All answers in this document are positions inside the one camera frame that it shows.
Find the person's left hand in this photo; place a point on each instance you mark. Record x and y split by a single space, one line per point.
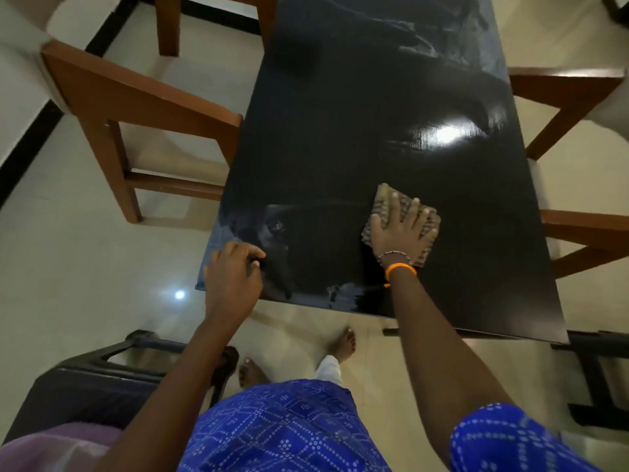
233 285

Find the person's right hand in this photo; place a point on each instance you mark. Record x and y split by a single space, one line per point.
400 238

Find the checkered brown cloth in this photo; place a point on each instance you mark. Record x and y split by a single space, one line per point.
381 201

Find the person's right forearm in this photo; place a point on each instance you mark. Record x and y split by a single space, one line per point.
432 349

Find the person's left forearm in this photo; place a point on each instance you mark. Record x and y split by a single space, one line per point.
172 403

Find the person's right foot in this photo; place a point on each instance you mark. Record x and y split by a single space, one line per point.
343 346

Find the orange wristband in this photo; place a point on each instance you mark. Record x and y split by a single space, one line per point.
400 266

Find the black slipper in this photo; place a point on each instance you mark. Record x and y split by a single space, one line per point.
227 368

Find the white trousers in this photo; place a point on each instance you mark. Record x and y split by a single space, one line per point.
328 371

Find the black table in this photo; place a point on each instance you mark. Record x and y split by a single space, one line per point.
368 93

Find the blue patterned dress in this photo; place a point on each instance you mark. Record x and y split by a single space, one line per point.
285 432

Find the wooden chair grey backrest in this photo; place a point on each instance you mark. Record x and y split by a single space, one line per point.
147 103
565 83

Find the purple plastic basin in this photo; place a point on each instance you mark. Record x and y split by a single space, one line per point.
49 452

